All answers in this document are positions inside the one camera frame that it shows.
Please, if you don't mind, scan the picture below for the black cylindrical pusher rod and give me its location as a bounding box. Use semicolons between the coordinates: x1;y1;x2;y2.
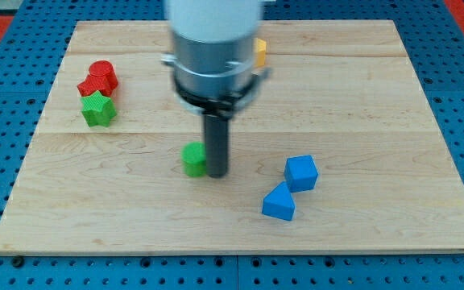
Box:
203;115;229;178

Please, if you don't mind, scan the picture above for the light wooden board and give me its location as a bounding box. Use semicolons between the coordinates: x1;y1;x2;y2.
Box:
0;20;464;256

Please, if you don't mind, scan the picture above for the blue triangular prism block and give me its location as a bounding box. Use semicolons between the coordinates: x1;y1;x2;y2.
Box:
262;181;296;221

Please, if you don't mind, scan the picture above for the blue cube block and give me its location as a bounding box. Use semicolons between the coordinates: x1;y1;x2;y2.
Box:
284;155;319;193

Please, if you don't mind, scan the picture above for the yellow block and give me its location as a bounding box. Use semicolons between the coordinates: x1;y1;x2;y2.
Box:
255;38;267;68

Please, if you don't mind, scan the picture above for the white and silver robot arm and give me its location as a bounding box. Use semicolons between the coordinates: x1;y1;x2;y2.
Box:
162;0;267;178

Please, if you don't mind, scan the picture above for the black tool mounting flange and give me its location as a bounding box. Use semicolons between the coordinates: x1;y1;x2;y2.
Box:
172;69;271;119

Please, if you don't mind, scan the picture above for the green cylinder block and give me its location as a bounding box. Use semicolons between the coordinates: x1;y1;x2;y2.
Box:
181;142;206;177

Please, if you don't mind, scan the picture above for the green star block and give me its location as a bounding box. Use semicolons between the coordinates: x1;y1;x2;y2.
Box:
81;91;117;127

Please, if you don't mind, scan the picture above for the red cylinder block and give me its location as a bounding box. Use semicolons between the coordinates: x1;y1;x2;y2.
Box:
89;60;118;89

